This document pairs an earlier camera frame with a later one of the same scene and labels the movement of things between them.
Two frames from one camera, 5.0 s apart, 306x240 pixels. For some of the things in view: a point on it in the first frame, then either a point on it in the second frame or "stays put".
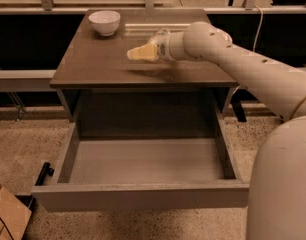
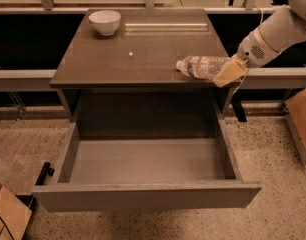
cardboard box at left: (13, 212) stays put
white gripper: (162, 48) → (251, 51)
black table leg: (237, 105) stays put
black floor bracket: (45, 170) stays put
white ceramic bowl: (105, 22) stays put
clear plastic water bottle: (161, 32) → (203, 67)
